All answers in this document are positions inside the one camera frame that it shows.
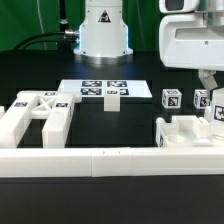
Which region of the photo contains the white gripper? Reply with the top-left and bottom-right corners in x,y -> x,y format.
159,13 -> 224,90

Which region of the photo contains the white chair seat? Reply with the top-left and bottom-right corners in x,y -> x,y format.
155,115 -> 224,148

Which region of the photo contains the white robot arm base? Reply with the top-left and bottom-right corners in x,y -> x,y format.
74,0 -> 133,65

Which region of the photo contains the white tagged cube far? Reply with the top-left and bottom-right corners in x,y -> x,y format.
193,89 -> 210,109

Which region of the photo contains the white tagged cube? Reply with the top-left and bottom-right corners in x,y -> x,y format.
162,89 -> 182,109
193,89 -> 210,109

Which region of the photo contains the white tagged cube near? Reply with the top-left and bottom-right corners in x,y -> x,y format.
162,89 -> 182,109

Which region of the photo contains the white tag plate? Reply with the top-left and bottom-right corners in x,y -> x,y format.
58,79 -> 152,98

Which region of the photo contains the white U-shaped fence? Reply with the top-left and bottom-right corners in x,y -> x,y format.
0,105 -> 224,179

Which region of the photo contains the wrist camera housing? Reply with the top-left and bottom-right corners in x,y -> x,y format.
159,0 -> 200,14

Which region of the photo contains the white chair back frame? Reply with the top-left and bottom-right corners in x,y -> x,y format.
0,91 -> 82,149

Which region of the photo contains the black cable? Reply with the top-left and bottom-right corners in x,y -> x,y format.
13,29 -> 80,51

